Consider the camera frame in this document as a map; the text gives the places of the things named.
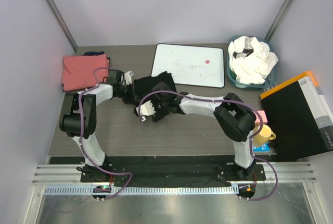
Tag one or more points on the white crumpled t-shirts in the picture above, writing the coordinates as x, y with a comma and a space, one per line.
251, 61

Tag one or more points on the pink cube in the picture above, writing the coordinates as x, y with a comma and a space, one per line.
263, 117

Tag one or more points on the folded dark navy t-shirt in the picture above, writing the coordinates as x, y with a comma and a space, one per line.
94, 54

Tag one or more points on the aluminium rail frame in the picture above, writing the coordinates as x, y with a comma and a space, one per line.
66, 179

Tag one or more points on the teal laundry basket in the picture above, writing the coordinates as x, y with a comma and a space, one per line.
270, 78

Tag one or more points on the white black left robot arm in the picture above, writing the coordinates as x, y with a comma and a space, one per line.
78, 119

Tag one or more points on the folded coral pink t-shirt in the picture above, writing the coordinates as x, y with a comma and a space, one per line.
80, 72

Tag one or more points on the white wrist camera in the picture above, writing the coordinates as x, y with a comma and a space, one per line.
128, 77
146, 109

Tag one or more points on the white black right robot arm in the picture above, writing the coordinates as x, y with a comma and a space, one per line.
236, 121

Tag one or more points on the blue picture book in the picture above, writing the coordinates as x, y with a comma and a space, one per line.
264, 148

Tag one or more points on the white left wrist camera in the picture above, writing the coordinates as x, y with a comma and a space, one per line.
128, 77

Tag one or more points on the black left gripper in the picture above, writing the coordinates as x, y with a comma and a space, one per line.
131, 95

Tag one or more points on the yellow mug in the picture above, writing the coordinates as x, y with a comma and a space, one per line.
266, 134

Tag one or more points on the black orange box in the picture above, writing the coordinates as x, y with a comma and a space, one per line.
299, 115

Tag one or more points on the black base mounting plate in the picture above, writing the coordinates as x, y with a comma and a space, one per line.
178, 171

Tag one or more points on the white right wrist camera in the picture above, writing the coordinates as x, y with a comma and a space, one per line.
146, 109

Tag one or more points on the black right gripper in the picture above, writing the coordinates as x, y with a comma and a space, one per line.
158, 108

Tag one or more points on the black floral print t-shirt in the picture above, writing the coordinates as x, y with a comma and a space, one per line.
146, 85

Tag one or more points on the white tray board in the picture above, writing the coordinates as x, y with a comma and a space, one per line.
190, 65

